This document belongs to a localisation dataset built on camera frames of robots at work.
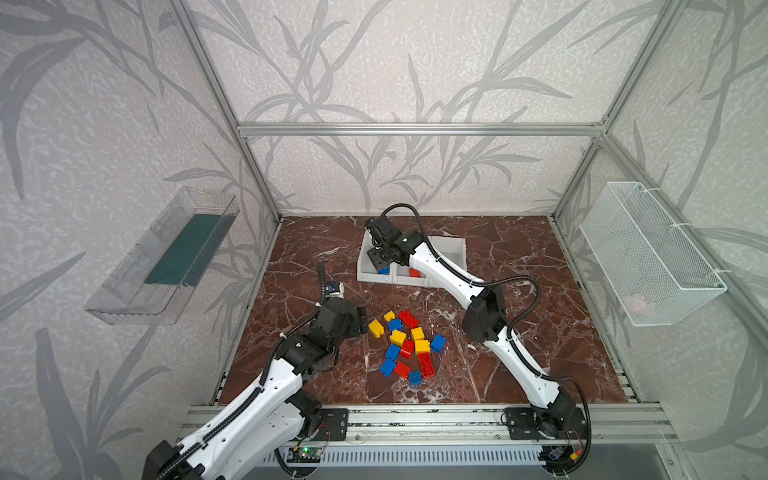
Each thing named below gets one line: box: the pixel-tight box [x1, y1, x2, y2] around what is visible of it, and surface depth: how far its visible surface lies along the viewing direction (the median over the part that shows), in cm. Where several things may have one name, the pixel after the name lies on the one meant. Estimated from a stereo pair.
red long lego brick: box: [418, 351, 435, 378], surface depth 84 cm
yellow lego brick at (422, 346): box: [415, 339, 431, 354], surface depth 87 cm
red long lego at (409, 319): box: [397, 309, 420, 329], surface depth 93 cm
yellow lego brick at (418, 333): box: [411, 326, 425, 340], surface depth 88 cm
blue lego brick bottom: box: [409, 371, 422, 386], surface depth 82 cm
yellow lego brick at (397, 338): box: [390, 330, 407, 347], surface depth 88 cm
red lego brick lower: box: [394, 360, 411, 379], surface depth 84 cm
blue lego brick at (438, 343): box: [431, 334, 447, 354], surface depth 86 cm
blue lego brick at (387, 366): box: [380, 357, 397, 377], surface depth 84 cm
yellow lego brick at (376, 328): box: [368, 319, 385, 338], surface depth 90 cm
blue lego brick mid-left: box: [386, 343, 401, 361], surface depth 87 cm
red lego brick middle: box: [400, 338, 415, 360], surface depth 87 cm
